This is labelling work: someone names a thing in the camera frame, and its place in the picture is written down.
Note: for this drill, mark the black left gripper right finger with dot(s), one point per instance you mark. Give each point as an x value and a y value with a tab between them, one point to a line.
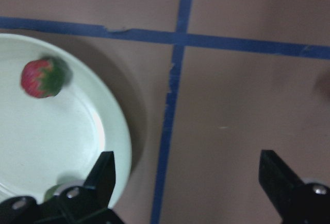
278	180

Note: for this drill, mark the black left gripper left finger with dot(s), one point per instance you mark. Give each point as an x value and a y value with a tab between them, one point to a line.
102	178

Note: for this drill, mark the strawberry pair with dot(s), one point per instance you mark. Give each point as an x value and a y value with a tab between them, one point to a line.
52	191
45	77

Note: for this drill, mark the light green plate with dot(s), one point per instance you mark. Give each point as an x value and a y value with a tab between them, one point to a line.
55	140

